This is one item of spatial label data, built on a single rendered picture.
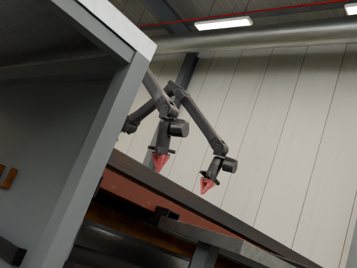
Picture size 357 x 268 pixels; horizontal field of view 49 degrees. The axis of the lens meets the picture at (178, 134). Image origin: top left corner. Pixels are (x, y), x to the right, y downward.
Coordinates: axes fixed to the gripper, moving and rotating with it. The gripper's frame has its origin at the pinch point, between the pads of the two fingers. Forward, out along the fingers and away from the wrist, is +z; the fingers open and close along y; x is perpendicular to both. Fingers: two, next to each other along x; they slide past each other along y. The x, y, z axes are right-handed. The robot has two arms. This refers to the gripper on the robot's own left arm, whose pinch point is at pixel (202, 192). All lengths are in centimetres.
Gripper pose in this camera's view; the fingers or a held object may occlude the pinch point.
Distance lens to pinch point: 189.6
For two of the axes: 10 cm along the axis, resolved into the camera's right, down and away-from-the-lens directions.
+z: -4.5, 7.8, -4.3
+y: 5.4, 6.3, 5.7
